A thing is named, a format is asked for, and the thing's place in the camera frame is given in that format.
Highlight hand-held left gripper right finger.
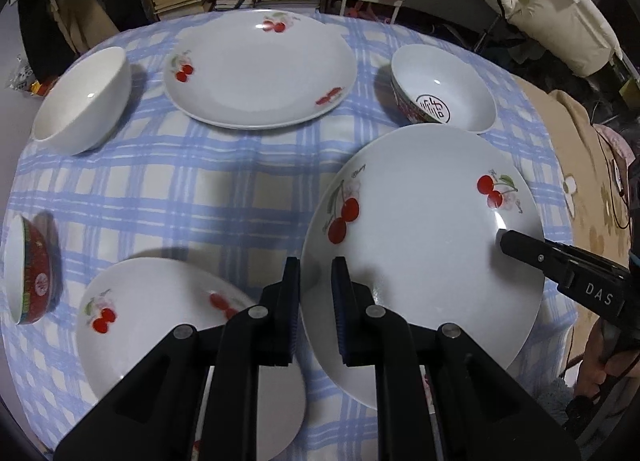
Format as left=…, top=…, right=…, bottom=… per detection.
left=331, top=256, right=583, bottom=461

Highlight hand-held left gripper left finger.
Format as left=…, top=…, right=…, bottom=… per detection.
left=52, top=257, right=306, bottom=461

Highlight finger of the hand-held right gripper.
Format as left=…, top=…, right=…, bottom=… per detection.
left=495, top=228, right=576, bottom=292

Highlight white cherry-print plate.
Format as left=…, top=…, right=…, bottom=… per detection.
left=164, top=10, right=359, bottom=130
left=75, top=257, right=307, bottom=459
left=300, top=123, right=547, bottom=412

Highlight white bowl with red pattern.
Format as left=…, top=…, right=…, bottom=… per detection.
left=390, top=45, right=497, bottom=134

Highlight beige flower-print blanket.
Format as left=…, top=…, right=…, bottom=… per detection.
left=515, top=76, right=640, bottom=392

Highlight blue plaid tablecloth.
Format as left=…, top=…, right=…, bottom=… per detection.
left=0, top=11, right=581, bottom=461

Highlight white down jacket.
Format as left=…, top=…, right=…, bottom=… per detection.
left=440, top=0, right=626, bottom=76

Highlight red patterned bowl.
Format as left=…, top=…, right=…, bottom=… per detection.
left=4, top=213, right=62, bottom=326

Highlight plain white bowl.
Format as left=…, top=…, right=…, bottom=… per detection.
left=31, top=46, right=132, bottom=156

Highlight yellow red snack packets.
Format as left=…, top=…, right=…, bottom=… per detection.
left=6, top=58, right=57, bottom=96

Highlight black garment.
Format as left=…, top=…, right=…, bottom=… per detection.
left=19, top=0, right=68, bottom=78

